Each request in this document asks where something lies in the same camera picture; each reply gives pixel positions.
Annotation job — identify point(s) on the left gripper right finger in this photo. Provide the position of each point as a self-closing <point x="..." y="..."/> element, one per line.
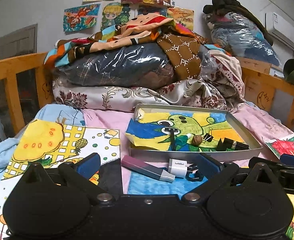
<point x="218" y="175"/>

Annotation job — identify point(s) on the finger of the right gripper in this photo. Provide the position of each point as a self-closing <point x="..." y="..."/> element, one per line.
<point x="287" y="159"/>

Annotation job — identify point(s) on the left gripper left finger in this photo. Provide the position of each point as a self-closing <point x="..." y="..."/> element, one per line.
<point x="78" y="176"/>

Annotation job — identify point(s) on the black curved hook clip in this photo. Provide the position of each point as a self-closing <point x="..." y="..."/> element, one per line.
<point x="193" y="173"/>

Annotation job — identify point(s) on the black binder clip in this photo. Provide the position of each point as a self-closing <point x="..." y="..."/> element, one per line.
<point x="207" y="137"/>

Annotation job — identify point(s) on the brown walnut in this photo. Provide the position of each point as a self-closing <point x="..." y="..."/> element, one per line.
<point x="197" y="140"/>

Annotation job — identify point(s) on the white charger plug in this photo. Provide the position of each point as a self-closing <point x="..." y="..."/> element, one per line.
<point x="177" y="167"/>

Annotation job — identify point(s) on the purple grey marker pen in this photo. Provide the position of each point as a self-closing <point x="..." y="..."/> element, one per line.
<point x="146" y="169"/>

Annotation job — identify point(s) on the black safety razor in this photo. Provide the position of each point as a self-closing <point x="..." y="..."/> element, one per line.
<point x="172" y="132"/>

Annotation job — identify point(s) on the red haired character painting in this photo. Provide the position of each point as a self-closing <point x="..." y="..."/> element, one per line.
<point x="281" y="146"/>

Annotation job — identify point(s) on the pineapple building painting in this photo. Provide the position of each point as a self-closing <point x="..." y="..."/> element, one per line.
<point x="52" y="144"/>

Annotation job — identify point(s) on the green dinosaur painting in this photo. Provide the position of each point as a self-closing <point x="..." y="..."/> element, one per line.
<point x="146" y="130"/>

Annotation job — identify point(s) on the blue yellow red painting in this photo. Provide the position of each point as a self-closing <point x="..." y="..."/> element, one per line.
<point x="140" y="184"/>

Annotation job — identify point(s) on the grey metal tray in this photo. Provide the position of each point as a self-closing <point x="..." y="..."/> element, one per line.
<point x="227" y="155"/>

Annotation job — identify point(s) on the light blue towel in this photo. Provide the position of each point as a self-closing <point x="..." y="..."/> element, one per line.
<point x="51" y="112"/>

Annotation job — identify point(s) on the floral satin quilt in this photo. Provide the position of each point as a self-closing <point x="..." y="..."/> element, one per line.
<point x="218" y="86"/>

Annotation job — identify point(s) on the brown PF patterned blanket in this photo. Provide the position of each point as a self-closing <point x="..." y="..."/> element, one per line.
<point x="182" y="52"/>

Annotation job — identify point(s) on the plastic bagged dark quilt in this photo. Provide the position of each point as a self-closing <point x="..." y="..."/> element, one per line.
<point x="140" y="65"/>

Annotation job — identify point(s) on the white air conditioner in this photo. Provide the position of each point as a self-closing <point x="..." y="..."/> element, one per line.
<point x="280" y="29"/>

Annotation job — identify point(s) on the bagged blue bedding bundle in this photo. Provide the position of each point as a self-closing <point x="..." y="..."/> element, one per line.
<point x="239" y="32"/>

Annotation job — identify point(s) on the colourful striped blanket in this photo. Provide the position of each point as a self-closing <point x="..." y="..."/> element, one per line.
<point x="141" y="29"/>

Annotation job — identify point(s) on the landscape wall poster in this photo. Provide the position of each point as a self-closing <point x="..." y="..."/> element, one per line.
<point x="184" y="16"/>

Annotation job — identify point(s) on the blond character wall poster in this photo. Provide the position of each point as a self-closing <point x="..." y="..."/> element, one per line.
<point x="115" y="14"/>

